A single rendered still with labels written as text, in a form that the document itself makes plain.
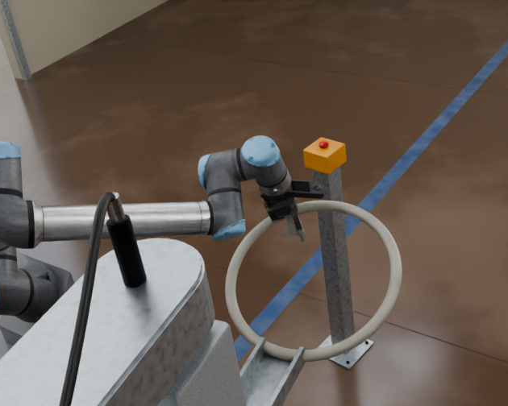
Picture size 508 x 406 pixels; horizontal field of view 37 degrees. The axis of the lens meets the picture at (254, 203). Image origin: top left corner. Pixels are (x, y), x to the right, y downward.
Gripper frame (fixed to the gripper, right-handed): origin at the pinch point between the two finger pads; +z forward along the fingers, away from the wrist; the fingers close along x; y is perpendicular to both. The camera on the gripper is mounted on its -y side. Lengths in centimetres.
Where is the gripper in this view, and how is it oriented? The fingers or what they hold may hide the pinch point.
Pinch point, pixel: (301, 221)
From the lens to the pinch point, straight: 224.3
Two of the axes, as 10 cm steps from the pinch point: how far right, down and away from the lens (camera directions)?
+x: 1.4, 7.8, -6.1
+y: -9.5, 2.9, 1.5
